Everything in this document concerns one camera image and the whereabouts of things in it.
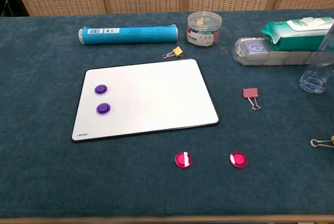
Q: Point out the white board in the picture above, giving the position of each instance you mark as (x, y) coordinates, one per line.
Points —
(151, 96)

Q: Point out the purple round magnet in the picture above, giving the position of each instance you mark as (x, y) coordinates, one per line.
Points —
(103, 108)
(100, 89)

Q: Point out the dark blue table mat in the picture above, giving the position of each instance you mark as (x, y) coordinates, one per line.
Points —
(39, 169)

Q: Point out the pink binder clip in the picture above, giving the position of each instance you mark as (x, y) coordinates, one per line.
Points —
(250, 92)

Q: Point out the clear jar of binder clips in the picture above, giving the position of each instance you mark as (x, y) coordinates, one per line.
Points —
(203, 28)

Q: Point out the clear plastic water bottle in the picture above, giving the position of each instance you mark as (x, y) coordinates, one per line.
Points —
(315, 77)

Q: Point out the clear-wrapped tissue packs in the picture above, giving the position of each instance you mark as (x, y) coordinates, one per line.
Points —
(250, 51)

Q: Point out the green wet wipes pack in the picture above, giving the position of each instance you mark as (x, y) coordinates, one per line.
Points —
(287, 38)

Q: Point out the blue cylindrical roll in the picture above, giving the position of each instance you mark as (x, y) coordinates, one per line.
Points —
(130, 34)

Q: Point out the large yellow binder clip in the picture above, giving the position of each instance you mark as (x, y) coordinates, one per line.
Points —
(332, 140)

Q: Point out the metal paper clip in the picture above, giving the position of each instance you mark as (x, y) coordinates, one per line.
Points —
(223, 49)

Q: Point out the small yellow binder clip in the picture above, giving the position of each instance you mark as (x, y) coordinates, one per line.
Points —
(178, 51)

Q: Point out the pink round magnet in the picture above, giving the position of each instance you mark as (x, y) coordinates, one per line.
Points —
(183, 159)
(238, 159)

